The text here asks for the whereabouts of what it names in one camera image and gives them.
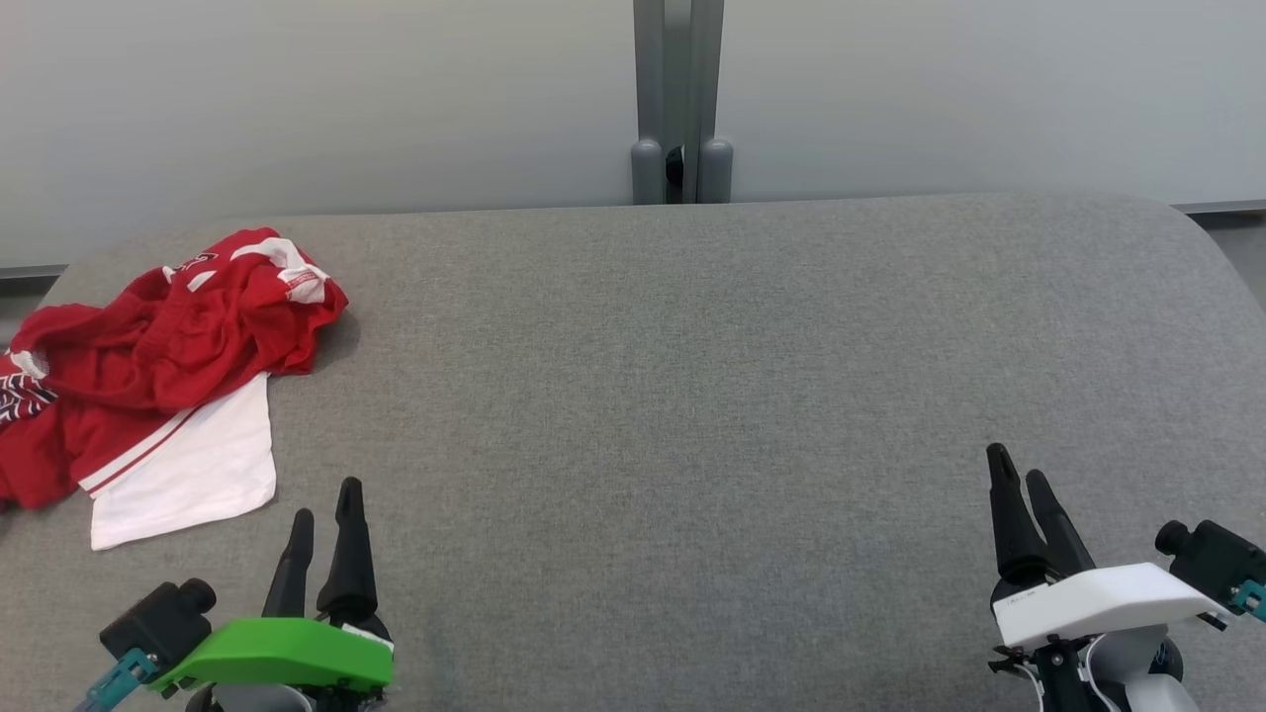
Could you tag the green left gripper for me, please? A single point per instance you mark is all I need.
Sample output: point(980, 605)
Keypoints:
point(277, 653)

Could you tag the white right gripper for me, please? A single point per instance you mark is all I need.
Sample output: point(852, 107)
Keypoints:
point(1098, 598)

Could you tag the red shirt with white sleeves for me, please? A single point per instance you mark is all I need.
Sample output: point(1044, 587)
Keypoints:
point(119, 415)

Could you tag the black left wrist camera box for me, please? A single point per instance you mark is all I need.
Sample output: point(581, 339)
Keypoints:
point(158, 623)

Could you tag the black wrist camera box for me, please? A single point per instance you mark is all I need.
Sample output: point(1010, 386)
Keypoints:
point(158, 623)
point(1212, 559)

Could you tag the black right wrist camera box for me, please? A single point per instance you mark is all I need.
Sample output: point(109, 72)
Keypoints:
point(1212, 559)

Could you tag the grey partition post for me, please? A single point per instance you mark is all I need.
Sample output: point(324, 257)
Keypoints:
point(680, 99)

